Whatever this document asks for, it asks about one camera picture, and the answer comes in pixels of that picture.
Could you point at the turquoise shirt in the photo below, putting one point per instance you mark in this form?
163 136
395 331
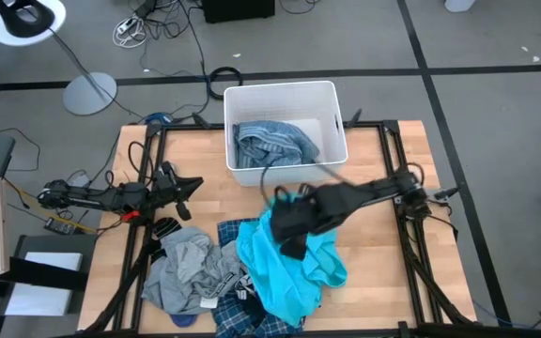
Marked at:
289 286

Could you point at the blue striped garment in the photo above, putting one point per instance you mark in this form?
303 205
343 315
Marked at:
270 143

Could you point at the black white printed briefs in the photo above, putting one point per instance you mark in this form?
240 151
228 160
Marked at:
246 285

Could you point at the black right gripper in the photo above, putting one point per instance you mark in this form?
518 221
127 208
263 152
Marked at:
308 211

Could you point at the blue plaid shirt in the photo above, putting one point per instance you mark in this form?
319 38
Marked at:
233 319

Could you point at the white panel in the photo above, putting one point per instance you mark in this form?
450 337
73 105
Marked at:
40 300

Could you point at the grey cotton garment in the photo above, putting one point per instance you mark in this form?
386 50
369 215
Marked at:
181 281

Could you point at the black white-striped sock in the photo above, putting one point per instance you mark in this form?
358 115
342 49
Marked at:
167 227

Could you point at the black side cart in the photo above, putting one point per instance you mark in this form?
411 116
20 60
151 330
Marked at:
52 279

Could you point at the black aluminium frame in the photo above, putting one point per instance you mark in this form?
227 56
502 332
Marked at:
186 127

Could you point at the black power adapter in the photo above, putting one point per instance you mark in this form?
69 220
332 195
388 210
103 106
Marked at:
58 226

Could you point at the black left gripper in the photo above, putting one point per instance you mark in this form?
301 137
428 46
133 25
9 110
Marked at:
167 188

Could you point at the white perforated plastic basket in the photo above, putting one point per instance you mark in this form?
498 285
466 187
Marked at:
275 101

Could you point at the blue sock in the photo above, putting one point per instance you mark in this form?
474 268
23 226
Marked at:
183 320

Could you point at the black box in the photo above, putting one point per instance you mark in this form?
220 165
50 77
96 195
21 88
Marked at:
237 9

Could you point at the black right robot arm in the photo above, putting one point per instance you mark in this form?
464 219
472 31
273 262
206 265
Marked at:
392 188

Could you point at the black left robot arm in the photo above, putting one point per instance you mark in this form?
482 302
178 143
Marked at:
92 197

